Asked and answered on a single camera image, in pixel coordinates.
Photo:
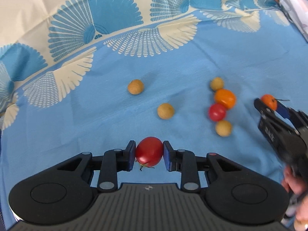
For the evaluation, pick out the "small red tomato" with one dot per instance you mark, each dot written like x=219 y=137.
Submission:
x=217 y=112

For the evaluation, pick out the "orange mandarin with stem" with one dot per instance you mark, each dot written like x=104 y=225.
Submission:
x=270 y=101

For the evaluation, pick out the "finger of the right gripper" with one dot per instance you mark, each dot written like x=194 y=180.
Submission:
x=270 y=123
x=283 y=110

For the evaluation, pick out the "person's right hand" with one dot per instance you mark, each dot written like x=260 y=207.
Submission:
x=296 y=186

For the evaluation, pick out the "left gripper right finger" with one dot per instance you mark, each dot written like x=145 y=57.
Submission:
x=189 y=165

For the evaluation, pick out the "tan longan fruit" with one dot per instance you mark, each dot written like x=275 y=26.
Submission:
x=165 y=111
x=217 y=84
x=223 y=128
x=135 y=87

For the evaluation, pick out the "red tomato with stem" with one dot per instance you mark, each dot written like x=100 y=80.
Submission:
x=149 y=152

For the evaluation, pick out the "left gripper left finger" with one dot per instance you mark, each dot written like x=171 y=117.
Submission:
x=112 y=162

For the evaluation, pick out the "blue patterned sofa cover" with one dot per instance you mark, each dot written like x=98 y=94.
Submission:
x=66 y=65

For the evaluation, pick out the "light floral cloth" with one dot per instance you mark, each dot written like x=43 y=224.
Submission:
x=297 y=12

